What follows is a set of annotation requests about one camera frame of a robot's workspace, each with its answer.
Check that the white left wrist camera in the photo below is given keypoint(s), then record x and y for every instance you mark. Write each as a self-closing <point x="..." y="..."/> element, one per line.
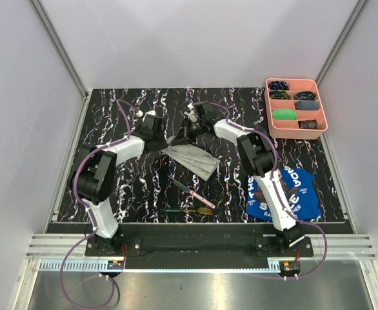
<point x="142" y="114"/>

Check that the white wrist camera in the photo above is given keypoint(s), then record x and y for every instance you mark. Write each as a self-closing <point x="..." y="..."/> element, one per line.
<point x="191" y="115"/>
<point x="142" y="114"/>

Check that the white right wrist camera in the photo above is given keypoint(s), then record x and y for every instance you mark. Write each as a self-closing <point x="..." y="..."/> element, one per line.
<point x="191" y="115"/>

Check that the blue printed t-shirt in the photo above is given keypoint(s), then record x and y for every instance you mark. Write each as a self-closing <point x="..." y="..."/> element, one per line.
<point x="298" y="187"/>

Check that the dark blue rolled sock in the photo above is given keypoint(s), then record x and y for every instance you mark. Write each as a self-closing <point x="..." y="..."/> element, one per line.
<point x="306" y="105"/>

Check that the aluminium frame rail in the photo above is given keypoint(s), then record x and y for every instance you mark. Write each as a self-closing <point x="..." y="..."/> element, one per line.
<point x="56" y="42"/>

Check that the blue patterned sock middle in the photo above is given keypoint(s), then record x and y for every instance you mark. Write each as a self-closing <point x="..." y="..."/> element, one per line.
<point x="279" y="95"/>

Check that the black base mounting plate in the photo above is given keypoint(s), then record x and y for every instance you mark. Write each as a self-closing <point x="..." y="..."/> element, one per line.
<point x="206" y="246"/>

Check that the pink-handled table knife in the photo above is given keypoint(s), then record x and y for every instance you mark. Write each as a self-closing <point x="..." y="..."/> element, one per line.
<point x="192" y="193"/>

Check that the black marbled table mat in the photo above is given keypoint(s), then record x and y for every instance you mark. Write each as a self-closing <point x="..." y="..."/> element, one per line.
<point x="142" y="186"/>

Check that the pink divided organizer tray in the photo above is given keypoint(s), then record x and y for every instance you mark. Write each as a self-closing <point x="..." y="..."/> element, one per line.
<point x="294" y="109"/>

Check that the blue patterned sock right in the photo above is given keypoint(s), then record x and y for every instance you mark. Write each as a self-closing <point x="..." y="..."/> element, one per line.
<point x="306" y="95"/>

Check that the green rolled sock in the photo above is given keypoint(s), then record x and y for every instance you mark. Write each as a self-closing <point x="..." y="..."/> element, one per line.
<point x="284" y="114"/>

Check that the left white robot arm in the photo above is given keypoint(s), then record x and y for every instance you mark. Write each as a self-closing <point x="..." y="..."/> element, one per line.
<point x="93" y="176"/>

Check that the blue patterned sock top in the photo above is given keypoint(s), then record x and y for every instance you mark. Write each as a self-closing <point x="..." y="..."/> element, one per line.
<point x="278" y="85"/>

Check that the gold fork green handle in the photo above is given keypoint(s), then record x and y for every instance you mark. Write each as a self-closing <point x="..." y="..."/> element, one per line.
<point x="201" y="210"/>

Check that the blue patterned sock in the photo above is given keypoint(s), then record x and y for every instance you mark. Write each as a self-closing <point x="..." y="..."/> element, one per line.
<point x="306" y="95"/>
<point x="279" y="95"/>
<point x="278" y="85"/>

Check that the dark brown rolled sock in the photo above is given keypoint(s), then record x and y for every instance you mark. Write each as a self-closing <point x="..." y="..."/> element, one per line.
<point x="308" y="124"/>

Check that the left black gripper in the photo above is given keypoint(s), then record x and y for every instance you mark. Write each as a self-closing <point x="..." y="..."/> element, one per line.
<point x="162" y="144"/>

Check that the grey cloth napkin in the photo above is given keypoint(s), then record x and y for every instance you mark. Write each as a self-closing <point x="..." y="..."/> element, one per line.
<point x="196" y="160"/>

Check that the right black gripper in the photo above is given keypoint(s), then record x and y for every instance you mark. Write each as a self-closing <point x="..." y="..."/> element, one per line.
<point x="180" y="138"/>

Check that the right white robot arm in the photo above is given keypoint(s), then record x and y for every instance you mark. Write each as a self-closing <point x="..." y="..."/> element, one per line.
<point x="258" y="158"/>

